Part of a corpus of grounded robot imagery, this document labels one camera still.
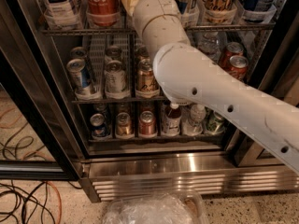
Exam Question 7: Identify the white silver can middle rear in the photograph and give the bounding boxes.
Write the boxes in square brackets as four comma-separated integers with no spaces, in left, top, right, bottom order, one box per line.
[105,45,122,63]

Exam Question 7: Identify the stainless steel fridge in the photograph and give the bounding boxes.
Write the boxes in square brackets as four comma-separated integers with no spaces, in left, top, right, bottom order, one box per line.
[0,0,299,203]

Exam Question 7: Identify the red coca-cola can front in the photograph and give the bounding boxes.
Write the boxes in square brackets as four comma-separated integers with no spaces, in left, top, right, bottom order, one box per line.
[227,55,249,80]

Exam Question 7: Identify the green can bottom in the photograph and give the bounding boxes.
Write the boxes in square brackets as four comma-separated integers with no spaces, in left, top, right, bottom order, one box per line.
[206,111,225,134]

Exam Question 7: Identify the right glass fridge door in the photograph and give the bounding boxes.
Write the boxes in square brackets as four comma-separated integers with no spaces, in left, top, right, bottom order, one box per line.
[230,5,299,167]

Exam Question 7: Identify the clear plastic bag bin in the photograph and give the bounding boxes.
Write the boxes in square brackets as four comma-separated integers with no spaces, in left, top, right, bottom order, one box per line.
[101,189,210,224]

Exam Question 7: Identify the blue silver can middle front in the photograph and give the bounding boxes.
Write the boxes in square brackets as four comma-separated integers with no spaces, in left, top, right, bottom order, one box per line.
[66,59,94,95]

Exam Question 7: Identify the gold can middle front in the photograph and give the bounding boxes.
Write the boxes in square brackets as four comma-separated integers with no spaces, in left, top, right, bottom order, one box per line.
[136,59,159,92]

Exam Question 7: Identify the red copper can bottom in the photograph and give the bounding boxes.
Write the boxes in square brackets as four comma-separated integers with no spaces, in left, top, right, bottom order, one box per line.
[138,111,156,135]

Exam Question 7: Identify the blue silver can middle rear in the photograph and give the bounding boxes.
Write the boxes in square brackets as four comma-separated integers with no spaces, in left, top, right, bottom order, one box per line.
[70,47,88,60]

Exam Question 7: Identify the left glass fridge door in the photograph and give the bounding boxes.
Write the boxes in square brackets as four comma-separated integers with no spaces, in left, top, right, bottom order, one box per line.
[0,0,84,180]

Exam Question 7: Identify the bronze can bottom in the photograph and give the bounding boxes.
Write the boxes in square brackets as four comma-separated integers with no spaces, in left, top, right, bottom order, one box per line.
[116,112,133,136]

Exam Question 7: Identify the white black label can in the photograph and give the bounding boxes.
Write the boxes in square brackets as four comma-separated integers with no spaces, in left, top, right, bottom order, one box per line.
[43,0,81,24]

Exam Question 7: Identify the clear water bottle middle shelf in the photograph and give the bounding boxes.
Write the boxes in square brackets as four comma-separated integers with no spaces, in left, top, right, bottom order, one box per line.
[196,32,223,61]

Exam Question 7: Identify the blue pepsi can bottom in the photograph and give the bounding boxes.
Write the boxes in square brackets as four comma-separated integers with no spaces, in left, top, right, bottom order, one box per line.
[90,113,110,138]

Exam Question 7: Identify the black and orange floor cables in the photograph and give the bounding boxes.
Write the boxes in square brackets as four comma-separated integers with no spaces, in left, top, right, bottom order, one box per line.
[0,180,83,224]

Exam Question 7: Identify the white silver can middle front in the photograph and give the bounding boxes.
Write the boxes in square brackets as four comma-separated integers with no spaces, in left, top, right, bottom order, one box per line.
[105,61,127,93]

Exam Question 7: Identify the glass fridge door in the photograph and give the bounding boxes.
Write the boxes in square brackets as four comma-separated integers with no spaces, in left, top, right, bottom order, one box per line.
[0,0,84,180]
[230,5,299,167]

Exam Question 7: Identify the clear water bottle bottom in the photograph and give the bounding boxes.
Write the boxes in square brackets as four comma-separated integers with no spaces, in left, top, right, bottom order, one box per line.
[182,104,206,136]

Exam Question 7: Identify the red coca-cola can rear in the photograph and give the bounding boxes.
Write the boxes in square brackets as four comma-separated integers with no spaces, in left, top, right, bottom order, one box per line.
[218,42,244,68]

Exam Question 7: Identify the white silver can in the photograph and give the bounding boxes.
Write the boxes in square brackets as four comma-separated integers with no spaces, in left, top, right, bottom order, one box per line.
[105,45,122,63]
[105,61,127,93]

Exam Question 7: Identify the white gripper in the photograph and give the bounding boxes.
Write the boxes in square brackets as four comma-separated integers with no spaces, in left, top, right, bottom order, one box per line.
[121,0,179,35]

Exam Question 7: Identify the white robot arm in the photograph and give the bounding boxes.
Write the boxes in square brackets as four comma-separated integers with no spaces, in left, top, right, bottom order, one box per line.
[121,0,299,173]

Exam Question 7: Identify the gold can middle rear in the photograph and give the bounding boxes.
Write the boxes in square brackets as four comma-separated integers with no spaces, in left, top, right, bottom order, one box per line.
[135,46,149,61]

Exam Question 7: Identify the red coca-cola can top shelf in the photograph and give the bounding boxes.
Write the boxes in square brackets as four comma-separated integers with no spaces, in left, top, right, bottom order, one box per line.
[87,0,119,26]

